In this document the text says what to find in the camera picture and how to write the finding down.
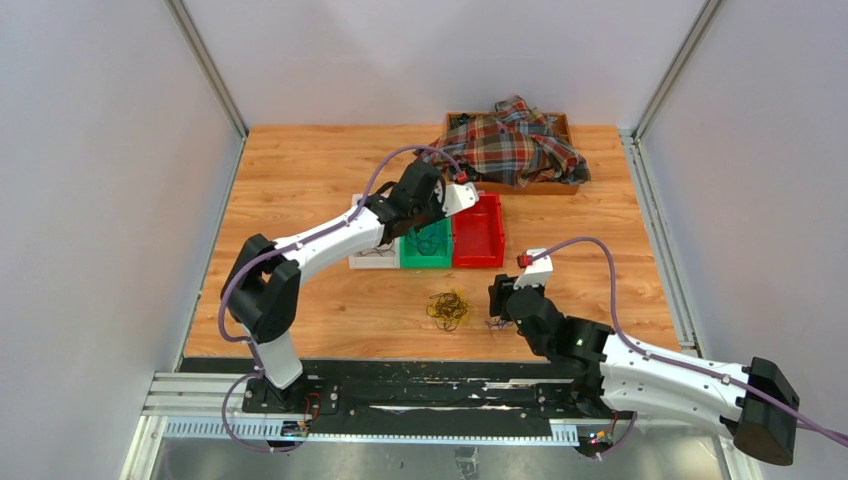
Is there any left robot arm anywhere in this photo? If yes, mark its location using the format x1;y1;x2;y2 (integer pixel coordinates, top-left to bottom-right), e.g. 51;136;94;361
219;160;475;413

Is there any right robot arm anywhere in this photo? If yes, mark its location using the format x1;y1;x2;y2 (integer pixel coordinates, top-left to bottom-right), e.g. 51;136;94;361
488;274;800;466

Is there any green plastic bin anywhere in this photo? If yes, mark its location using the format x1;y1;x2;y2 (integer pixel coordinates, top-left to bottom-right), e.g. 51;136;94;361
400;218;453;269

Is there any red plastic bin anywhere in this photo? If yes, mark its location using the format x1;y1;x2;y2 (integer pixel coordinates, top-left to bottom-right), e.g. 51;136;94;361
451;193;505;269

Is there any white plastic bin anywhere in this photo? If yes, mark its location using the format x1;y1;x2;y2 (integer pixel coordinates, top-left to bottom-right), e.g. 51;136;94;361
347;193;403;270

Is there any plaid shirt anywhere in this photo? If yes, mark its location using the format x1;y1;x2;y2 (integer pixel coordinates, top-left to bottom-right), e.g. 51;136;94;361
414;95;591;189

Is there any wooden tray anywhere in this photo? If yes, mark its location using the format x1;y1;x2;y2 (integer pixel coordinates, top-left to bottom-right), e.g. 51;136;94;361
443;111;581;197

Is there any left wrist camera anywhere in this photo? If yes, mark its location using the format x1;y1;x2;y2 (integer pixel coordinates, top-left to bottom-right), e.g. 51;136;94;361
439;181;479;217

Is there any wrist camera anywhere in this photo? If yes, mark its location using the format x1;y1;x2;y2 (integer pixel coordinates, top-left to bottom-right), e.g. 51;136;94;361
514;248;554;290
439;181;479;217

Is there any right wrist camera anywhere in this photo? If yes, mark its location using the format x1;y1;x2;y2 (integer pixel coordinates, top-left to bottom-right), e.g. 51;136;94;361
514;248;554;290

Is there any yellow cable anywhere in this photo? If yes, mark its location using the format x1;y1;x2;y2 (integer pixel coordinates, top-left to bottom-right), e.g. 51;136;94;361
425;289;475;333

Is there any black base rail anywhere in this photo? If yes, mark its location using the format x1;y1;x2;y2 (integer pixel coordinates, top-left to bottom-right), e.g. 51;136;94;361
241;359;632;438

